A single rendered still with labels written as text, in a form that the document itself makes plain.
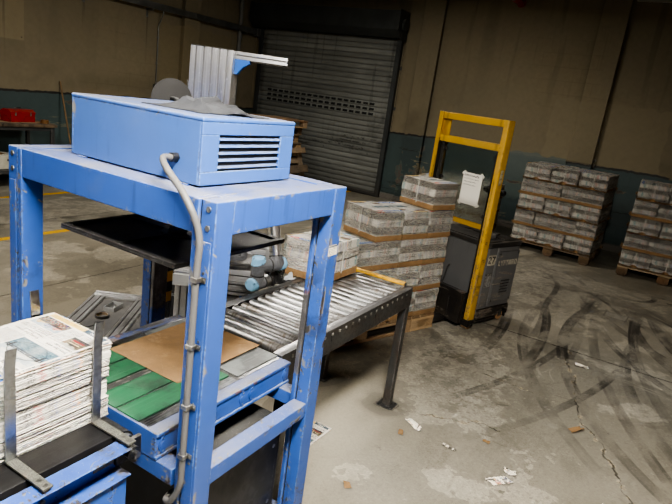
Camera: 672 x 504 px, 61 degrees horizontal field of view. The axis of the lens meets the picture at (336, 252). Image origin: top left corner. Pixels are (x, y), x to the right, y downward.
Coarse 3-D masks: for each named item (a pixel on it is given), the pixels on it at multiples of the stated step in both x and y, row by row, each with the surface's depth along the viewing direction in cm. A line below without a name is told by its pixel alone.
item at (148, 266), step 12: (144, 264) 257; (156, 264) 254; (144, 276) 259; (156, 276) 256; (144, 288) 260; (156, 288) 258; (144, 300) 261; (156, 300) 260; (144, 312) 263; (156, 312) 262; (144, 324) 264
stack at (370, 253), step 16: (368, 240) 436; (400, 240) 451; (416, 240) 462; (368, 256) 431; (384, 256) 442; (400, 256) 455; (416, 256) 467; (384, 272) 447; (400, 272) 460; (416, 272) 473; (384, 336) 470
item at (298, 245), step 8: (288, 240) 336; (296, 240) 332; (304, 240) 330; (288, 248) 337; (296, 248) 334; (304, 248) 330; (288, 256) 339; (296, 256) 335; (304, 256) 332; (288, 264) 339; (296, 264) 336; (304, 264) 333; (336, 264) 337; (336, 272) 338
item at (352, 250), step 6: (342, 234) 356; (348, 240) 342; (354, 240) 348; (348, 246) 343; (354, 246) 349; (348, 252) 344; (354, 252) 351; (348, 258) 347; (354, 258) 353; (348, 264) 349; (354, 264) 355
